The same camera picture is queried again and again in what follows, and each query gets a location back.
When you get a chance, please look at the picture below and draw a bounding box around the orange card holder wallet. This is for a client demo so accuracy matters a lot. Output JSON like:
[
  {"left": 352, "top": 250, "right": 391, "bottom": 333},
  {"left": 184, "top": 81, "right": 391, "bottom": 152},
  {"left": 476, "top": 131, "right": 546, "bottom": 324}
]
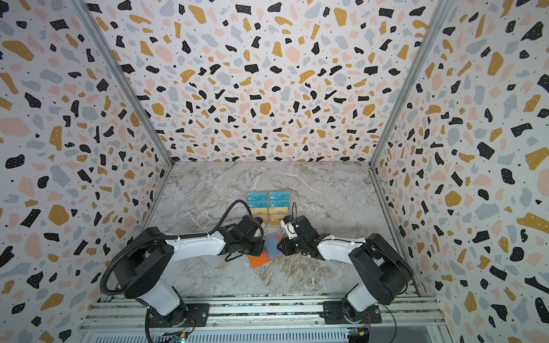
[{"left": 248, "top": 233, "right": 283, "bottom": 269}]

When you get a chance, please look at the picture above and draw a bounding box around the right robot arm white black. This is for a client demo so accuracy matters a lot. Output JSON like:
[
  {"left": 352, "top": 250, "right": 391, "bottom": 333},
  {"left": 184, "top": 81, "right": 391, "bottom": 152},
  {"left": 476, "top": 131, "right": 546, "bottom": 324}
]
[{"left": 277, "top": 216, "right": 413, "bottom": 324}]

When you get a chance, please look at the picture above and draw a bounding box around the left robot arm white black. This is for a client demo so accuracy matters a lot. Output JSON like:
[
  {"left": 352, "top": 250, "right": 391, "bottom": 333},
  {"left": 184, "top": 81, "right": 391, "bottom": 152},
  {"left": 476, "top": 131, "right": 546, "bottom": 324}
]
[{"left": 101, "top": 214, "right": 264, "bottom": 317}]

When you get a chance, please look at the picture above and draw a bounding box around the teal card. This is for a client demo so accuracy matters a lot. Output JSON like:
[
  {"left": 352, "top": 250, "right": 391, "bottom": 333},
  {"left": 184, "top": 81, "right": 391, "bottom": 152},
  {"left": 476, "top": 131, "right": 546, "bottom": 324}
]
[
  {"left": 247, "top": 201, "right": 269, "bottom": 209},
  {"left": 270, "top": 192, "right": 290, "bottom": 201},
  {"left": 247, "top": 192, "right": 267, "bottom": 202},
  {"left": 270, "top": 200, "right": 290, "bottom": 208}
]

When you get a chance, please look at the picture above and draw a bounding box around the teal card back left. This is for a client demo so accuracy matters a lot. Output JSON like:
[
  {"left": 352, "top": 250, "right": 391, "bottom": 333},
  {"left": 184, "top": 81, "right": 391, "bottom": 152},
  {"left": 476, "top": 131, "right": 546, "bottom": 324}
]
[{"left": 247, "top": 192, "right": 267, "bottom": 202}]

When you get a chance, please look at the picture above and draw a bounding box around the teal card back right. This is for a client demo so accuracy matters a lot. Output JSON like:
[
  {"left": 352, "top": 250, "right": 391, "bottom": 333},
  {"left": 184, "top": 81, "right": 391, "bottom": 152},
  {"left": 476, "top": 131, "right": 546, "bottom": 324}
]
[{"left": 270, "top": 192, "right": 290, "bottom": 201}]

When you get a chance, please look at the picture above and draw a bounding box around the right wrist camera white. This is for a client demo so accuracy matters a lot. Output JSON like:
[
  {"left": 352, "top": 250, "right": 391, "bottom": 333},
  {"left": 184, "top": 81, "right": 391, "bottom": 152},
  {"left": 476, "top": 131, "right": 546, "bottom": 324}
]
[{"left": 280, "top": 217, "right": 297, "bottom": 240}]

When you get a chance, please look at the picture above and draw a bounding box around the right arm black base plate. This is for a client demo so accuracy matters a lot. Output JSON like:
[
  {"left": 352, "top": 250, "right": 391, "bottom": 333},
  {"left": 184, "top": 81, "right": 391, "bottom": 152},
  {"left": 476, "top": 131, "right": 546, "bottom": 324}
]
[{"left": 320, "top": 300, "right": 382, "bottom": 326}]

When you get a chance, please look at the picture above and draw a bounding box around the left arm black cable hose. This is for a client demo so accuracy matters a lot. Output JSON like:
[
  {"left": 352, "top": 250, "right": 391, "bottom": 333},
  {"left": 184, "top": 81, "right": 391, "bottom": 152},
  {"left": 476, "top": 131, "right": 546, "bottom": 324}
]
[{"left": 99, "top": 199, "right": 264, "bottom": 297}]

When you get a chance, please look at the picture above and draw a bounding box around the right aluminium corner post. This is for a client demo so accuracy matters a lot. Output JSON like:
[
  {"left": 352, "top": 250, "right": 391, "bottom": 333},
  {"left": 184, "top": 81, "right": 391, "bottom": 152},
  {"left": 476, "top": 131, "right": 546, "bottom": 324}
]
[{"left": 368, "top": 0, "right": 455, "bottom": 168}]

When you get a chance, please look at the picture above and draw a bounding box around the aluminium corner post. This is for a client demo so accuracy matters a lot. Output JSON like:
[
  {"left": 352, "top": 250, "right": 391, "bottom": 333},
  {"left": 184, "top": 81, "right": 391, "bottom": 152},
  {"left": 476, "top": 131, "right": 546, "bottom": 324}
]
[
  {"left": 69, "top": 1, "right": 174, "bottom": 169},
  {"left": 368, "top": 0, "right": 455, "bottom": 168}
]

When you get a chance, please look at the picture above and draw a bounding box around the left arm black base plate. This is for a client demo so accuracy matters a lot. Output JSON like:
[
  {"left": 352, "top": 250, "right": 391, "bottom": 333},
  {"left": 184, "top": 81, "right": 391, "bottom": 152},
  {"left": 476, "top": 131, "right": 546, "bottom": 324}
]
[{"left": 145, "top": 303, "right": 210, "bottom": 330}]

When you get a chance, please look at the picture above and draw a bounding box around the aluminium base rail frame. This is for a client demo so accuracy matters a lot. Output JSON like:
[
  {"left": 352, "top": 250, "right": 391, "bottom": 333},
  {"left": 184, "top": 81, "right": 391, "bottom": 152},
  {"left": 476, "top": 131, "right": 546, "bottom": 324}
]
[{"left": 74, "top": 294, "right": 454, "bottom": 342}]

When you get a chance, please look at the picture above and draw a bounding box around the left aluminium corner post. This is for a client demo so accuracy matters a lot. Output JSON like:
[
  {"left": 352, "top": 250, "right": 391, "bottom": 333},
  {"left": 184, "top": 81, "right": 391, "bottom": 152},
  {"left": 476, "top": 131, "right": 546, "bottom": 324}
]
[{"left": 69, "top": 1, "right": 174, "bottom": 169}]

